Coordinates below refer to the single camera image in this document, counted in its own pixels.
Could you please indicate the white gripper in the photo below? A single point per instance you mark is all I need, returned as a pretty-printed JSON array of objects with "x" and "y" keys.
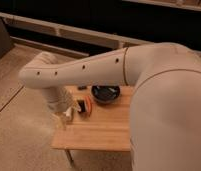
[{"x": 64, "y": 112}]

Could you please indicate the orange and black eraser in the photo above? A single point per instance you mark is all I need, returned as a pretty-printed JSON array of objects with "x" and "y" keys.
[{"x": 85, "y": 106}]

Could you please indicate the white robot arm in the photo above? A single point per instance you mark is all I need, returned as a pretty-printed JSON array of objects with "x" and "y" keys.
[{"x": 50, "y": 77}]

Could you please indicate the small black object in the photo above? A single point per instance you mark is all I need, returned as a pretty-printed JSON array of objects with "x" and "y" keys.
[{"x": 82, "y": 87}]

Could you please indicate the wooden table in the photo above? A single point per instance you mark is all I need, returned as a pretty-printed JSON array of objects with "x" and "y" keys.
[{"x": 107, "y": 128}]

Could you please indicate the metal table leg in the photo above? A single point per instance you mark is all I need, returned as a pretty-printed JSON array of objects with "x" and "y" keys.
[{"x": 69, "y": 156}]

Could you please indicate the black bowl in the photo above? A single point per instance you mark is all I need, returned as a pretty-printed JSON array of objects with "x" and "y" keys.
[{"x": 105, "y": 94}]

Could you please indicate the dark cabinet at left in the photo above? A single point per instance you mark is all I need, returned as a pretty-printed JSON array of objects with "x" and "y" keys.
[{"x": 6, "y": 43}]

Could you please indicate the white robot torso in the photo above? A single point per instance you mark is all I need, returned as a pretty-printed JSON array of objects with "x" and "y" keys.
[{"x": 165, "y": 110}]

